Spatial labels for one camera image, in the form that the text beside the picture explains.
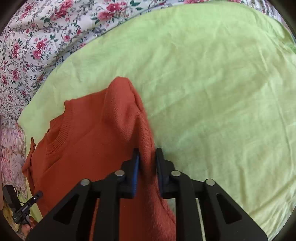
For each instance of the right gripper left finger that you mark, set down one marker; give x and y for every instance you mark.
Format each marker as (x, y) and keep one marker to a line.
(91, 209)

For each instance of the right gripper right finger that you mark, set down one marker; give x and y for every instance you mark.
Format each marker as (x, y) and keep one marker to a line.
(204, 211)

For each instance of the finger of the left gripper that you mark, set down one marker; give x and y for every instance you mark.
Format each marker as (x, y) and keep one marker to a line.
(35, 198)

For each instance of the light green bed sheet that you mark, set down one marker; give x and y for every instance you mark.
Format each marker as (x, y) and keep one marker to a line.
(217, 82)

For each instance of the purple floral pillow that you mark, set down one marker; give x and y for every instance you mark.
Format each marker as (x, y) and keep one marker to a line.
(13, 153)

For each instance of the orange knit sweater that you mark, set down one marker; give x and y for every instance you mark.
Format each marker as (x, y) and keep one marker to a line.
(91, 139)

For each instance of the yellow cartoon print cloth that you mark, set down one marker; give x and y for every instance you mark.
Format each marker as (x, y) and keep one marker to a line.
(20, 229)

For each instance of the floral white quilt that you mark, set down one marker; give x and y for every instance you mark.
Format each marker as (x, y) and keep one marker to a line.
(41, 35)

